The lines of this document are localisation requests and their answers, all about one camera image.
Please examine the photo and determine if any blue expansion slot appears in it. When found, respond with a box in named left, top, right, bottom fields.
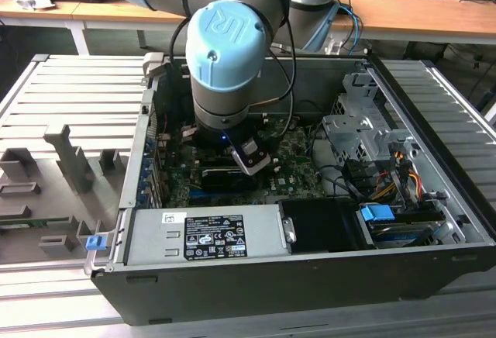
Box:
left=188, top=189, right=233, bottom=200

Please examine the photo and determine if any silver power supply unit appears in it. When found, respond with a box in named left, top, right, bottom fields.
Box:
left=123, top=204, right=291, bottom=267

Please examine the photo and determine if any blue case latch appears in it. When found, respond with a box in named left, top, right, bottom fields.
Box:
left=85, top=236, right=106, bottom=253

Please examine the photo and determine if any green RAM stick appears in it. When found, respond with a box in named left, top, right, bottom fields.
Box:
left=0, top=217, right=71, bottom=227

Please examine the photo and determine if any black graphics card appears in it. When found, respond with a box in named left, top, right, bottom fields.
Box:
left=200, top=166, right=260, bottom=192

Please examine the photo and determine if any green motherboard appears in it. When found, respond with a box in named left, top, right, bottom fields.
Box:
left=154, top=115, right=330, bottom=209

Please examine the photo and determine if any blue disk carrier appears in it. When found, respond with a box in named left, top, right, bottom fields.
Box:
left=359, top=204, right=439, bottom=248

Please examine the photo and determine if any black internal cable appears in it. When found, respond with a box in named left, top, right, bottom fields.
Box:
left=309, top=120, right=363, bottom=202

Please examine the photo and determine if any grey parts rack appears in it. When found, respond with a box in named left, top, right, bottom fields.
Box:
left=0, top=123, right=131, bottom=256

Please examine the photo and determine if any yellow orange red wire bundle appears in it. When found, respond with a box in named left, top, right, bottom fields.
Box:
left=371, top=151, right=423, bottom=199

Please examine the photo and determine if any black PC case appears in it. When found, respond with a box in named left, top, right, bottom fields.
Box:
left=83, top=53, right=496, bottom=327

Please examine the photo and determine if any blue cable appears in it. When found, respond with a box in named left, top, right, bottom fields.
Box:
left=339, top=3, right=364, bottom=47

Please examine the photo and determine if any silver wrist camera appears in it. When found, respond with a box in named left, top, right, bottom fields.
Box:
left=231, top=137, right=271, bottom=177

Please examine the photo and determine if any silver metal drive cage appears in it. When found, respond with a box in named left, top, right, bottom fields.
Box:
left=321, top=72, right=419, bottom=160

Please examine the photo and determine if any wooden desk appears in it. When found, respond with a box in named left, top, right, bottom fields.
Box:
left=0, top=0, right=496, bottom=56

